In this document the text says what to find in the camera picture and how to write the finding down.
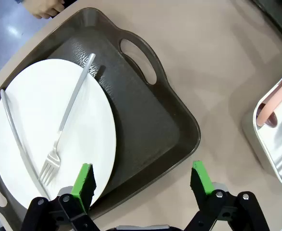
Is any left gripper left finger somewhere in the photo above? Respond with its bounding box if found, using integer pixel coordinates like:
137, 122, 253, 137
20, 163, 102, 231

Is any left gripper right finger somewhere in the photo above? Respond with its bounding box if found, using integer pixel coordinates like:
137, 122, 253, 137
184, 160, 270, 231

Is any person's hand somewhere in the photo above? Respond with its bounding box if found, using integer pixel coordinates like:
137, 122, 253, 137
25, 0, 66, 19

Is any silver table knife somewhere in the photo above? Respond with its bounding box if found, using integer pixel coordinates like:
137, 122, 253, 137
0, 89, 51, 202

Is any silver fork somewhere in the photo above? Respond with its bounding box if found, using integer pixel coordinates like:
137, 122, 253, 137
38, 53, 96, 186

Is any stainless steel rectangular container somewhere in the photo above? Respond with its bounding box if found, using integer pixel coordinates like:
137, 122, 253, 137
243, 69, 282, 186

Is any white round plate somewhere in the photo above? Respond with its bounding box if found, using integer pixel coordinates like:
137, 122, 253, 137
0, 58, 117, 210

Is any dark grey handled serving tray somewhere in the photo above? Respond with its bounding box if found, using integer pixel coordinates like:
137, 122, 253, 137
0, 7, 201, 231

